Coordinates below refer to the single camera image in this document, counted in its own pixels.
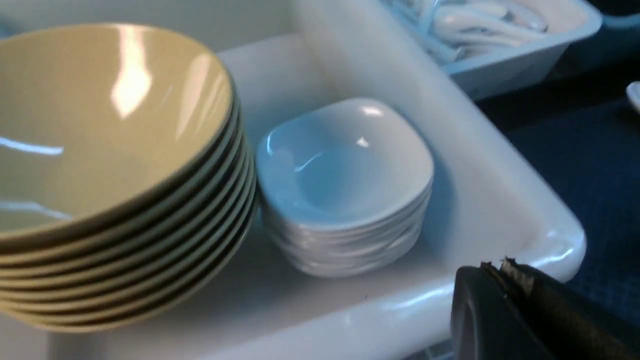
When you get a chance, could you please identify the black serving tray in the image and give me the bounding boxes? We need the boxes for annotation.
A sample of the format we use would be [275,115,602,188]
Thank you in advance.
[476,58,640,327]

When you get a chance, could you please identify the pile of white spoons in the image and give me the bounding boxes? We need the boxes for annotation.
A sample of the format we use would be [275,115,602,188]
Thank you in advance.
[384,0,549,64]

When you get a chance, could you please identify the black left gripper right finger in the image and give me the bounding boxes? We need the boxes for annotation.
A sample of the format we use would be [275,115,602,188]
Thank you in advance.
[500,257,640,360]

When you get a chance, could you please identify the blue chopstick tray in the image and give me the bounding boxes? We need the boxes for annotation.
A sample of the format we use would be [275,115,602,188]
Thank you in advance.
[567,0,640,69]

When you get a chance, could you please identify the stack of white dishes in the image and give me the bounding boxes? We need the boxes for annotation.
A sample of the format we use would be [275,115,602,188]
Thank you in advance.
[255,98,435,278]

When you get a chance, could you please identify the white square dish upper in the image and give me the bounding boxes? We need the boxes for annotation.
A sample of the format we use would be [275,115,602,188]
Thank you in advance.
[625,80,640,115]

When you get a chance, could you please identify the white spoon tray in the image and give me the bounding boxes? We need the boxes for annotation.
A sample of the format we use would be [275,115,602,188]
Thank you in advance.
[420,0,602,100]

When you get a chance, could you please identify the large white plastic tub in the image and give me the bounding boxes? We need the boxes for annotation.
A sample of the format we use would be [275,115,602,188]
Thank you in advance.
[1,0,586,360]

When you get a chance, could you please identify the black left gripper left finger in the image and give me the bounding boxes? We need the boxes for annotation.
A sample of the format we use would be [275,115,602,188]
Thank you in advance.
[450,262,556,360]

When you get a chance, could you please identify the stack of yellow bowls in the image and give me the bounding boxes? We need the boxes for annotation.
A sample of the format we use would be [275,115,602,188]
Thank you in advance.
[1,23,259,333]

